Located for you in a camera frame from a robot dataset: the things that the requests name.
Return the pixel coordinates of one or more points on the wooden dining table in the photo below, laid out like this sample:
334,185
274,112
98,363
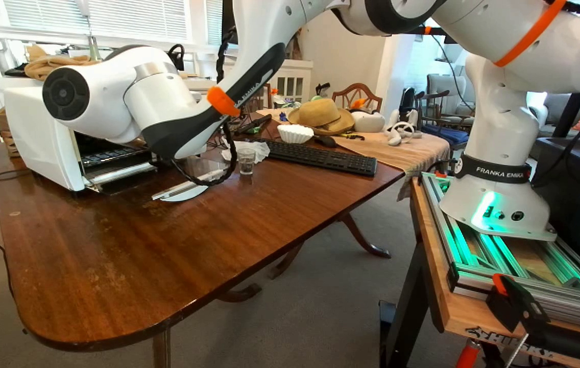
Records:
98,273

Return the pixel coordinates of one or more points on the white crumpled napkin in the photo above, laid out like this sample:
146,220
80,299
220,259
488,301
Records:
258,148

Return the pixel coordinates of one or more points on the small glass cup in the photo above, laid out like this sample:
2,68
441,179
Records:
246,157

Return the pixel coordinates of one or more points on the tan straw hat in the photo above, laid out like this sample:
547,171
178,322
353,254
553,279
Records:
322,114

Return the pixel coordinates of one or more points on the tan folded cloth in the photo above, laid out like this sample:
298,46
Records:
39,64

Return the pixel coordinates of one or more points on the beige table runner cloth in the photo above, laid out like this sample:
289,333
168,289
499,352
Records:
409,155

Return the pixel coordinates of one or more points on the black keyboard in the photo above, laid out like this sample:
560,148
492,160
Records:
322,157

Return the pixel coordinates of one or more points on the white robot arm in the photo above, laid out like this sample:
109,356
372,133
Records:
512,47

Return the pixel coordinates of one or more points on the white oven door on table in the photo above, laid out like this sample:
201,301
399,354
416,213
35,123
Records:
185,191

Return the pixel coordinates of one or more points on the wooden chair back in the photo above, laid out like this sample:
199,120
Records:
358,97

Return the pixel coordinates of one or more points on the white headphones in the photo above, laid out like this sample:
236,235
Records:
401,131

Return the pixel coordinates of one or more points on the robot mounting base frame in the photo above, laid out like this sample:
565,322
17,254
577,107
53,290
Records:
452,273

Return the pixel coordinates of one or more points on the white cabinet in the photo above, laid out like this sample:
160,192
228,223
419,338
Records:
291,84

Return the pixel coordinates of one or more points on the white bowl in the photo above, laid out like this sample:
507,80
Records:
295,133

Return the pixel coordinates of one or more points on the white toaster oven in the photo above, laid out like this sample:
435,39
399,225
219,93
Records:
52,150

